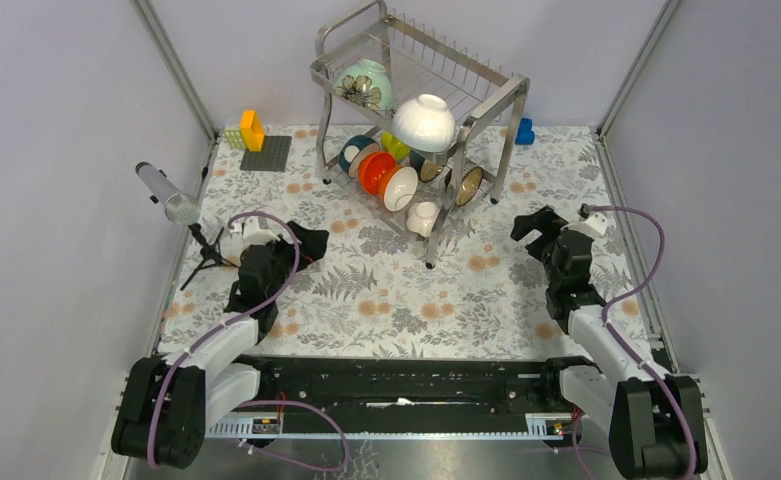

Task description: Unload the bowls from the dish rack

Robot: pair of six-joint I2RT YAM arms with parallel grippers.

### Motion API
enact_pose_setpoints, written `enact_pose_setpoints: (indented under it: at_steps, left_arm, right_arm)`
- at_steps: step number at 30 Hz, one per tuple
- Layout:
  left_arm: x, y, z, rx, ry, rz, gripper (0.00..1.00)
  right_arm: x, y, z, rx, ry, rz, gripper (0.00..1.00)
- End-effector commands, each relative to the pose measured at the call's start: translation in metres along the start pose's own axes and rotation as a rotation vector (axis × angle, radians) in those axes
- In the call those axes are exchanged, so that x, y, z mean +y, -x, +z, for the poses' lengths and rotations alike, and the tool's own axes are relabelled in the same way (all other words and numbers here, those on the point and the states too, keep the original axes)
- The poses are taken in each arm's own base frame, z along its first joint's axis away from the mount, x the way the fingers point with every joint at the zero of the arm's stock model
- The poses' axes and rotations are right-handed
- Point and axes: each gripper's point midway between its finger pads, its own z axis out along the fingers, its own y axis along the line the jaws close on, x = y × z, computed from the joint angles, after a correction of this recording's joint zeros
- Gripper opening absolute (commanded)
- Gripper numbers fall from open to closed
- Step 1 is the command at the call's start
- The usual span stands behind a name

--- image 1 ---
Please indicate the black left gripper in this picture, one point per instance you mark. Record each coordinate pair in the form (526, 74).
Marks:
(313, 244)

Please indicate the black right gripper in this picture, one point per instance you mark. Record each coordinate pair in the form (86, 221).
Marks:
(545, 221)

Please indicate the brown rimmed tan bowl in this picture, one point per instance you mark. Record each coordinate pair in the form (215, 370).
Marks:
(471, 179)

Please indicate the blue tan-inside bowl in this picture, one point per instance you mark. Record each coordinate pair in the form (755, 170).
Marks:
(427, 170)

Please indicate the large white bowl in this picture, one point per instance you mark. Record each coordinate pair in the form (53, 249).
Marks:
(425, 123)

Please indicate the mint green floral bowl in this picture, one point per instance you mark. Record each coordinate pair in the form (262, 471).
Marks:
(366, 83)

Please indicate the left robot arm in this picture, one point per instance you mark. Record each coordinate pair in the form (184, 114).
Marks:
(171, 401)

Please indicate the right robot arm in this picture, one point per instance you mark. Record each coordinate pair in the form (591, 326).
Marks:
(653, 418)

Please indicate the steel two-tier dish rack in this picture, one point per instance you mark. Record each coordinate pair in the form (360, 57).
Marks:
(486, 104)

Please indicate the floral table mat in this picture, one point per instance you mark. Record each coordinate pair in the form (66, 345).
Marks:
(372, 296)

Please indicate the blue toy block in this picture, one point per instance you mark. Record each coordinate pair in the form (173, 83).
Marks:
(525, 134)

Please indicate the grey building baseplate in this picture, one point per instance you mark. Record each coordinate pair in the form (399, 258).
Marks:
(272, 157)

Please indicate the dark blue bowl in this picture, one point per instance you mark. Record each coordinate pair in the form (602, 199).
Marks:
(354, 151)

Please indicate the orange bowl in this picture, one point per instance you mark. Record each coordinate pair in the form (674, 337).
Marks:
(372, 168)

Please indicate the white orange-rimmed bowl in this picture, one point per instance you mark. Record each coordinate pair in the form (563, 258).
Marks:
(397, 187)

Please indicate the black microphone tripod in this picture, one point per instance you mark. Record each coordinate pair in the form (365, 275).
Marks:
(211, 255)

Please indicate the small white cup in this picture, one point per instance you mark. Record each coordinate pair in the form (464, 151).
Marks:
(421, 218)

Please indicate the yellow-green bowl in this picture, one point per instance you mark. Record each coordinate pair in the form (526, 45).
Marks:
(394, 146)

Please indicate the light green toy block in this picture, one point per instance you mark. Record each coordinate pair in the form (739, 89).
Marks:
(234, 139)

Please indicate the orange toy block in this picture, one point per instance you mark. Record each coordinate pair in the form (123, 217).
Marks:
(252, 131)

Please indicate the silver microphone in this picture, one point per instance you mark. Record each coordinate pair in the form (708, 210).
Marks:
(179, 207)

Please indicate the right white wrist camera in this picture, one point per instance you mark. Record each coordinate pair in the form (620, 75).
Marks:
(590, 223)

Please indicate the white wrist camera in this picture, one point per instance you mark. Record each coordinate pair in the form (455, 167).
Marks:
(253, 234)
(590, 223)

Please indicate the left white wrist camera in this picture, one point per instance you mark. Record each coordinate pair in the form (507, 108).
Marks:
(253, 234)

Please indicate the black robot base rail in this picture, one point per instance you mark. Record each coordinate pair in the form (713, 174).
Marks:
(402, 396)

